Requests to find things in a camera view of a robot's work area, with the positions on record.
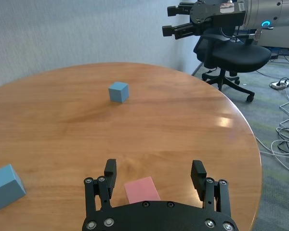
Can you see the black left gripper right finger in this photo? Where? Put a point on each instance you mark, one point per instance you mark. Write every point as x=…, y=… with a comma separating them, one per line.
x=200, y=178

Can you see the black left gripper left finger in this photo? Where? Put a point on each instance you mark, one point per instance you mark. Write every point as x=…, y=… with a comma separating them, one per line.
x=91, y=195

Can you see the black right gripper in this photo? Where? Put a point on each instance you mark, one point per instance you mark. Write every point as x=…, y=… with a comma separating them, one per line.
x=214, y=16

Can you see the pink cube block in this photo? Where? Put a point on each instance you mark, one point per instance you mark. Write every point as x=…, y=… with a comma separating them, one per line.
x=140, y=191

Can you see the blue cube block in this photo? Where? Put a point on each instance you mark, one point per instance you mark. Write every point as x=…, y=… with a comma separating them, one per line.
x=118, y=92
x=4, y=187

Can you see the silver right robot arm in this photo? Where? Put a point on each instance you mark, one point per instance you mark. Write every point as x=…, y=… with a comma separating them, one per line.
x=267, y=12

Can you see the black office chair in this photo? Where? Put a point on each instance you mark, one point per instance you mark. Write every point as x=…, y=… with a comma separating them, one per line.
x=238, y=54

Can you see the grey cabinet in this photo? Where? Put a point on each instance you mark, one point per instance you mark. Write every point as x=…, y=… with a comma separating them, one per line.
x=284, y=41

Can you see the white power strip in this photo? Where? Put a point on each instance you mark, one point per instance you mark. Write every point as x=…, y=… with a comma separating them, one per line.
x=278, y=85

